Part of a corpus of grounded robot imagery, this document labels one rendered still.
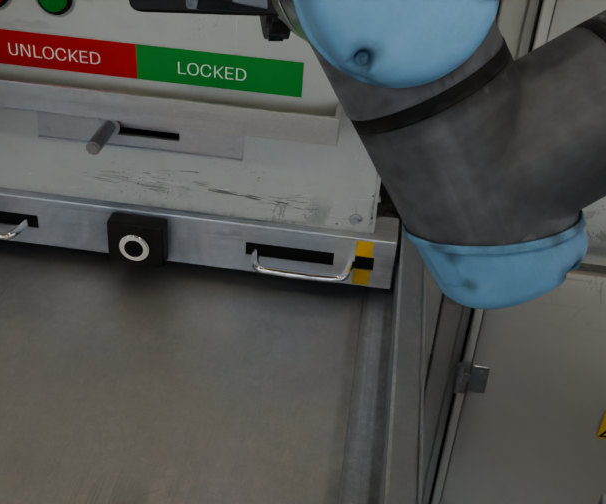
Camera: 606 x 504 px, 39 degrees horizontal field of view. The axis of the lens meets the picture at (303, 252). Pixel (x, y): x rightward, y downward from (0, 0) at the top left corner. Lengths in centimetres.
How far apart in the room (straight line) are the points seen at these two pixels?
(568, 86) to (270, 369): 52
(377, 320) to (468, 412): 41
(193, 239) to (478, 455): 62
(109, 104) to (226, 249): 20
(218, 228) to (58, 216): 17
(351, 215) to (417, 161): 52
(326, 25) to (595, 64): 13
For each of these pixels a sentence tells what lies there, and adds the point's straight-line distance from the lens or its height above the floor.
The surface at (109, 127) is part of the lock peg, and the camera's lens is 88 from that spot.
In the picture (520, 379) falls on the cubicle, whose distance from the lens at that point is 125.
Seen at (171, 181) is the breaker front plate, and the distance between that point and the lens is 91.
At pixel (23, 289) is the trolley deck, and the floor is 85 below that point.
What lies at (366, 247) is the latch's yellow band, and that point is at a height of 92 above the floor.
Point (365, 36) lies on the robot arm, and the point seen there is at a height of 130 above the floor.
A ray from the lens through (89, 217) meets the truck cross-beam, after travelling 94.
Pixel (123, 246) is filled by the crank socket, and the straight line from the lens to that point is 92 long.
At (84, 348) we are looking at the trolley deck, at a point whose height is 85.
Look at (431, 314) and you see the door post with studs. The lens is 120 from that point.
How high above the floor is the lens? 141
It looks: 34 degrees down
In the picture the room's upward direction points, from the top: 5 degrees clockwise
